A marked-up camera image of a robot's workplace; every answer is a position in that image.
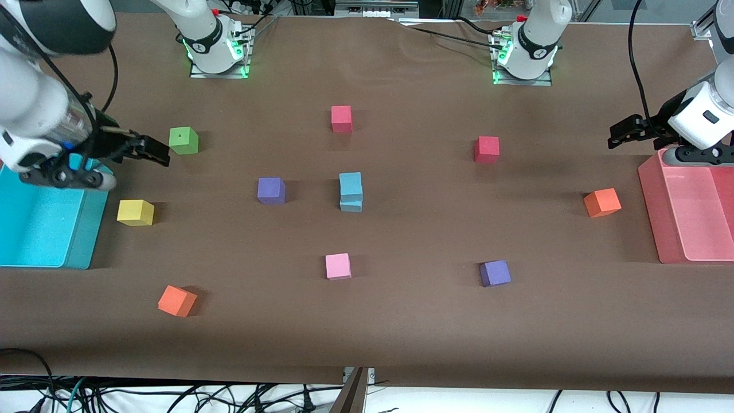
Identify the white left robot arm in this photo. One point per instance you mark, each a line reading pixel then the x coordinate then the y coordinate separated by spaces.
pixel 536 51

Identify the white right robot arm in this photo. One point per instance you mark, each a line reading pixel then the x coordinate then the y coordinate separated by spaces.
pixel 200 28

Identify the green foam block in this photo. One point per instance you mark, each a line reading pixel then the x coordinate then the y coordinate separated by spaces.
pixel 182 140

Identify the yellow foam block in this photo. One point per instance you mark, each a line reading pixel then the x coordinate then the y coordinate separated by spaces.
pixel 135 211

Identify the blue plastic bin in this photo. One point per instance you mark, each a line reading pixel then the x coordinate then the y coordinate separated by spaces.
pixel 40 229

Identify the orange foam block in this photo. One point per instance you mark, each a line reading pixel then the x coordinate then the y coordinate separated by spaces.
pixel 602 202
pixel 175 301

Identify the pink plastic bin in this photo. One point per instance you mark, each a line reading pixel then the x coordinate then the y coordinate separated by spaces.
pixel 694 212

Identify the purple foam block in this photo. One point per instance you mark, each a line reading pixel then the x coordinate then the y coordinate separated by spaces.
pixel 270 190
pixel 494 273

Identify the red foam block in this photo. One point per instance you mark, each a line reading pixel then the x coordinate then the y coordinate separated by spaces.
pixel 341 119
pixel 486 149

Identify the light pink foam block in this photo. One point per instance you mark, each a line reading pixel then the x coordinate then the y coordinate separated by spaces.
pixel 338 266

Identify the brown table cover sheet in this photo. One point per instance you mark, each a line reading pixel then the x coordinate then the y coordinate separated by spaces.
pixel 401 321

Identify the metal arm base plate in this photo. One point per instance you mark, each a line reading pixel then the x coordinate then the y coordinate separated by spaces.
pixel 522 82
pixel 218 75

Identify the aluminium frame rail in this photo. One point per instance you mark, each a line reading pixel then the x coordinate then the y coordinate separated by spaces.
pixel 373 10

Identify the metal table edge bracket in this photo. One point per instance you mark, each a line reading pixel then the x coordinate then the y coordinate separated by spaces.
pixel 352 396

